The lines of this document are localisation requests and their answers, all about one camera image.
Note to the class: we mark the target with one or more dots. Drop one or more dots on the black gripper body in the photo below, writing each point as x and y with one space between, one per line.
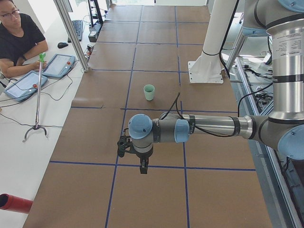
143 157

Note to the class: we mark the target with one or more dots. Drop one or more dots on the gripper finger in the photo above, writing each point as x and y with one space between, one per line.
142 166
145 166

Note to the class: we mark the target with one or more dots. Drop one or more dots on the mint green cup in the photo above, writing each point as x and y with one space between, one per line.
149 89
149 95

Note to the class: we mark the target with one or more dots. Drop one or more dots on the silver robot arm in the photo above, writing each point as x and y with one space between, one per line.
282 129

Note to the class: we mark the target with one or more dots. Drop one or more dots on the standing mint green cup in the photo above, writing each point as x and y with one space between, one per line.
149 95

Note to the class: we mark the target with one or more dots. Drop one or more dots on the brown paper table cover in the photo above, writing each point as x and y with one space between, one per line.
207 182

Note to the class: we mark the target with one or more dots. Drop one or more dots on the far blue teach pendant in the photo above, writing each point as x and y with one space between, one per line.
59 66

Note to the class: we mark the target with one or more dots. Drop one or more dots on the blue teach pendant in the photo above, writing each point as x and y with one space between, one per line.
24 87
59 66

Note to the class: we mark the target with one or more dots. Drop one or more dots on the near blue teach pendant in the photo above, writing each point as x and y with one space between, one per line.
24 87

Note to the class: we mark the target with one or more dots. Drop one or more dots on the black computer mouse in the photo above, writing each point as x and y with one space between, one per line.
61 45

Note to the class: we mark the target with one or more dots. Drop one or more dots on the red cylinder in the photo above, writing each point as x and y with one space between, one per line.
15 204

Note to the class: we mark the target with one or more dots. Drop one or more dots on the black keyboard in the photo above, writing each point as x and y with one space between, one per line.
78 27

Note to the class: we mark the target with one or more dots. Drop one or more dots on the person in black shirt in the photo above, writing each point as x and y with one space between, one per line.
20 40

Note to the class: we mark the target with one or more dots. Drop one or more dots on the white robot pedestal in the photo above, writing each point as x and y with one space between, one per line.
207 68

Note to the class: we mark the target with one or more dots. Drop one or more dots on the green handled reacher grabber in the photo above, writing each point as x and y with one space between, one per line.
37 126

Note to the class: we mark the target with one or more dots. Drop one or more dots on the aluminium frame post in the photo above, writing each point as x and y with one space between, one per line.
71 33

